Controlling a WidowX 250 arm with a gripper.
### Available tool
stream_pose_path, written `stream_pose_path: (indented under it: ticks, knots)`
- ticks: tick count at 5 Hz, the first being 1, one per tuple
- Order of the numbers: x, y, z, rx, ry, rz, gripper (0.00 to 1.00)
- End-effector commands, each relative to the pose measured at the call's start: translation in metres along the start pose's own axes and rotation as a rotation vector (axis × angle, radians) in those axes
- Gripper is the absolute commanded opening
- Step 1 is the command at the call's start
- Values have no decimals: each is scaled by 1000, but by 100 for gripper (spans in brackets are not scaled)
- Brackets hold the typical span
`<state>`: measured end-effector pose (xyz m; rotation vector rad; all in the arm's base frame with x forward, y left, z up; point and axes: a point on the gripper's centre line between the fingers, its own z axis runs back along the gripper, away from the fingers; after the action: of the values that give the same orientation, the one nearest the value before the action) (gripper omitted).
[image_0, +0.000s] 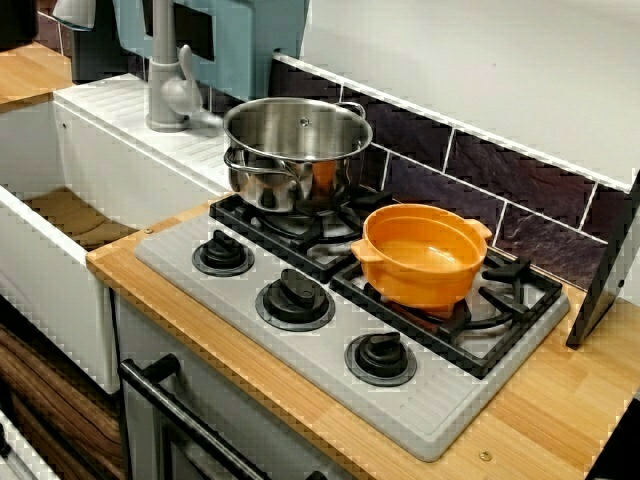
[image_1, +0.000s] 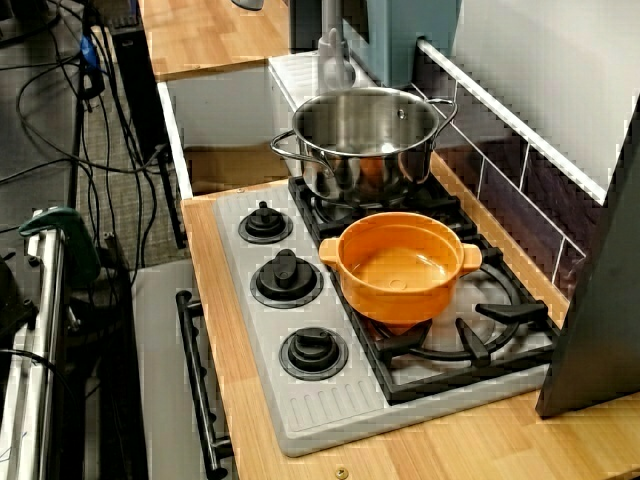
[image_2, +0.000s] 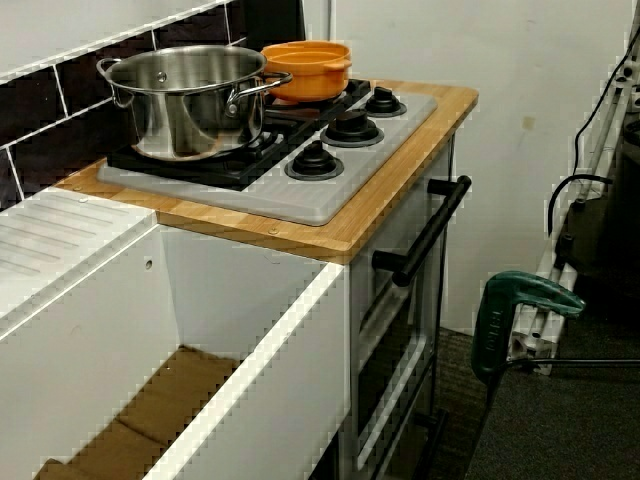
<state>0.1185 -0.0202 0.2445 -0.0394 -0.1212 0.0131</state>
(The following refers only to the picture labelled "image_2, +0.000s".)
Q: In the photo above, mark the black equipment block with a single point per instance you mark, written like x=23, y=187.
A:
x=615, y=225

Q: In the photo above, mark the white toy sink basin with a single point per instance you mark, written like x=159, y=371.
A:
x=250, y=300

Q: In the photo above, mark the black stove knob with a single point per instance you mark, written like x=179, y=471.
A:
x=383, y=102
x=352, y=125
x=312, y=160

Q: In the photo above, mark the orange plastic pot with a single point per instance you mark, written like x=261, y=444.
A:
x=310, y=80

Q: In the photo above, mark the green bar clamp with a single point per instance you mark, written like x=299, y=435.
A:
x=492, y=330

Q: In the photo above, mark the black burner grate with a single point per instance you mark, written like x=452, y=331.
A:
x=220, y=172
x=357, y=89

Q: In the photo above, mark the white toy oven cabinet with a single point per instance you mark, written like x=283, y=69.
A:
x=385, y=320

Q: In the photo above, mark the dark tiled backsplash panel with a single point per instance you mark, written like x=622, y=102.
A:
x=40, y=100

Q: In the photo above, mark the wooden stove countertop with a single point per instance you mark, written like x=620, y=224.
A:
x=390, y=200

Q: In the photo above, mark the brown cardboard sheet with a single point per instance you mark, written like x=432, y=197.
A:
x=165, y=400

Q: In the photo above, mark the grey stove top panel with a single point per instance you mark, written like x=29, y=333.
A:
x=300, y=200

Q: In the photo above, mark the stainless steel cooking pot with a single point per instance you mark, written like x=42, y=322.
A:
x=190, y=115

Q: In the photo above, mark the aluminium frame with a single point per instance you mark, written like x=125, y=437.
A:
x=542, y=340

